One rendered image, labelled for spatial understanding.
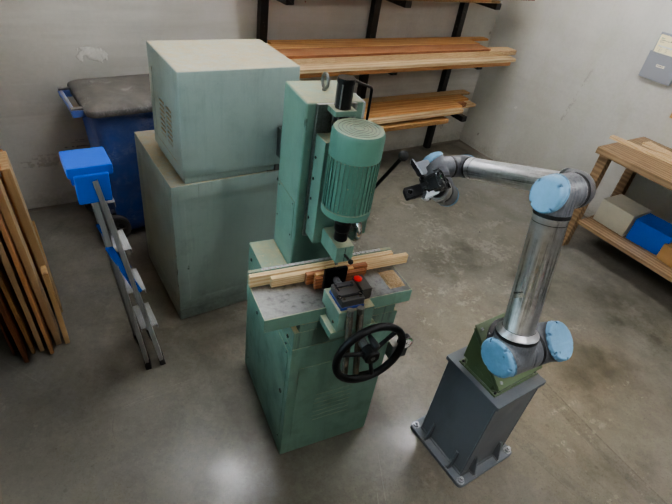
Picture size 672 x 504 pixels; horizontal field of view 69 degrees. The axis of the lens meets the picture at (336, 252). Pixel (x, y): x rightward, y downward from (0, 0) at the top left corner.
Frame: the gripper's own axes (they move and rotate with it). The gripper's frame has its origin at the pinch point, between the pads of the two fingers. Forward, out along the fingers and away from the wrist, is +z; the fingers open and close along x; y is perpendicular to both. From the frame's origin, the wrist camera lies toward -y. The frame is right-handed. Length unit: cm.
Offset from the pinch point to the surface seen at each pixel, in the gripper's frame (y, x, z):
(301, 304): -51, 30, 10
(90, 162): -104, -42, 44
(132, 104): -149, -119, -26
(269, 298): -60, 25, 15
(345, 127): -9.7, -16.1, 26.1
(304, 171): -35.3, -16.1, 10.7
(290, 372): -71, 51, -3
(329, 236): -36.9, 7.7, 1.6
